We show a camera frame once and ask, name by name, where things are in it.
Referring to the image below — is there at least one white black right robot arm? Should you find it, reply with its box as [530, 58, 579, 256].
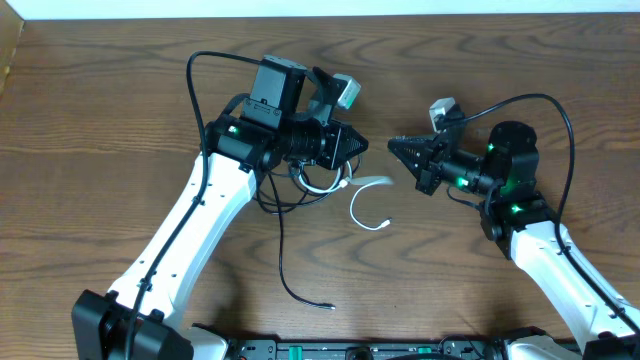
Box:
[388, 121, 639, 359]

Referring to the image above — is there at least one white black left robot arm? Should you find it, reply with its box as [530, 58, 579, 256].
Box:
[71, 55, 368, 359]

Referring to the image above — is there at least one white usb cable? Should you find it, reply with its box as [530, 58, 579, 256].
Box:
[297, 159, 396, 232]

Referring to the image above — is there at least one black usb cable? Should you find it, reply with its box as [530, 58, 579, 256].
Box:
[252, 154, 364, 311]

